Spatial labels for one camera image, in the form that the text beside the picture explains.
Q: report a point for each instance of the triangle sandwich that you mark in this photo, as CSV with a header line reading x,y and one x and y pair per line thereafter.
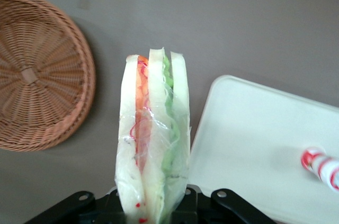
x,y
156,128

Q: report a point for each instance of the red white yogurt cup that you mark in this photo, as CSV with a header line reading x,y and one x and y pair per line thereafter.
x,y
320,165

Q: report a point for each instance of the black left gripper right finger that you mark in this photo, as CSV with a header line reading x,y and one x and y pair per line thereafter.
x,y
233,208

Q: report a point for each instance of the brown table cover sheet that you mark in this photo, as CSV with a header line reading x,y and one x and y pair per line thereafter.
x,y
212,22

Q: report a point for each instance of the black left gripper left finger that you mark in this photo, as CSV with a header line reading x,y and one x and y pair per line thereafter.
x,y
79,208

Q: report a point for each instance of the round brown wicker basket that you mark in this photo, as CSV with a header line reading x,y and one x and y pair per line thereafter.
x,y
34,75

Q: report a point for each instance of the small brown tape patch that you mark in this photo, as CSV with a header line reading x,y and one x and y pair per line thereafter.
x,y
85,1

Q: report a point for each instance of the cream plastic tray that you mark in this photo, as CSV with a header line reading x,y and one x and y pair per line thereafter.
x,y
265,142

